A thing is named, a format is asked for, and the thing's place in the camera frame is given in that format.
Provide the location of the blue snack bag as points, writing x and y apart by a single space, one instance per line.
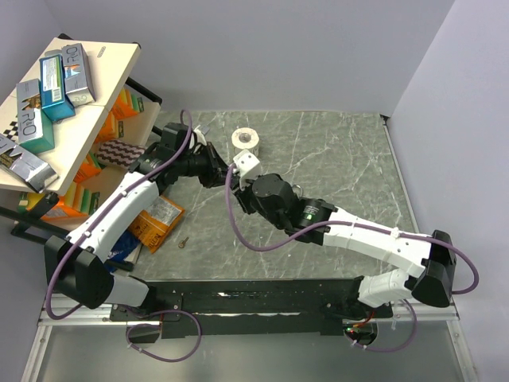
126 243

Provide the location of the silver crumpled box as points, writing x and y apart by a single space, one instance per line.
36 173

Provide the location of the white tape roll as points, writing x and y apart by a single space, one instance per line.
245 138

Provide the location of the blue teal carton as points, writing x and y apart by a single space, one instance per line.
54 102

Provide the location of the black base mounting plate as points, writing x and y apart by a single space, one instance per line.
259 306

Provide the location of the orange snack bag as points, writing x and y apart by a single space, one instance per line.
153 224

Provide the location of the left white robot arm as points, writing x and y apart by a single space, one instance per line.
75 265

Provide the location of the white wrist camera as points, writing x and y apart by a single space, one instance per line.
247 165
198 138

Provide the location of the silver teal RIO box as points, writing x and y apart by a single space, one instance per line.
34 128

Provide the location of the beige black shelf rack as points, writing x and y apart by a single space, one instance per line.
110 63

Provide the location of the silver RIO box upright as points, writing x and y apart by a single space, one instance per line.
78 82

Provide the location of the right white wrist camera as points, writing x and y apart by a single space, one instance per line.
247 165

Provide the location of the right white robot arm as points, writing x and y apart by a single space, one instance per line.
424 265

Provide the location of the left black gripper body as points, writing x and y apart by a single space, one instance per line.
203 165

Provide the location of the brass padlock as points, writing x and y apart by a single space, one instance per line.
298 190

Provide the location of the small brass key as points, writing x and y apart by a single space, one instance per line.
183 242

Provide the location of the aluminium rail frame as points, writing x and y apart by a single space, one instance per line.
417 344

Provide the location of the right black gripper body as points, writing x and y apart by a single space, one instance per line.
247 198

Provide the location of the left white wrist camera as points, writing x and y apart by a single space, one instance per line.
198 138

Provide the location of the orange sponge pack stack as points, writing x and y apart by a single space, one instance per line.
80 201

